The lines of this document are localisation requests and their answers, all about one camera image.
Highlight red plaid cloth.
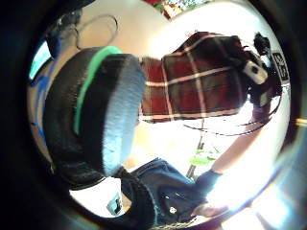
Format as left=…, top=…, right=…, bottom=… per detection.
left=138, top=31, right=252, bottom=124

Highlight white marker cube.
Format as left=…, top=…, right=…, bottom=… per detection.
left=271, top=51, right=292, bottom=83

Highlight bright monitor screen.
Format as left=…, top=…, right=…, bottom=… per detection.
left=28, top=40, right=53, bottom=81

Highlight colourful patterned object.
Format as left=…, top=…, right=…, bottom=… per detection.
left=143, top=0, right=212, bottom=21

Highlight the person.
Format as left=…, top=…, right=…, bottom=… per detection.
left=119, top=157, right=231, bottom=230

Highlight green plant leaves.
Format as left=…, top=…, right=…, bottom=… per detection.
left=189, top=147, right=222, bottom=167

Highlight white palm camera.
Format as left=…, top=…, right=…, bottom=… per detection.
left=243, top=60, right=269, bottom=85

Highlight blue cable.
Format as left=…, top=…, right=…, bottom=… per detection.
left=30, top=58, right=60, bottom=138

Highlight thin black glove cable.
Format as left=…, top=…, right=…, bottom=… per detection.
left=183, top=94, right=283, bottom=138

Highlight grey looped cable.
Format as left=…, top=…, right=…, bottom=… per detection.
left=74, top=13, right=120, bottom=52

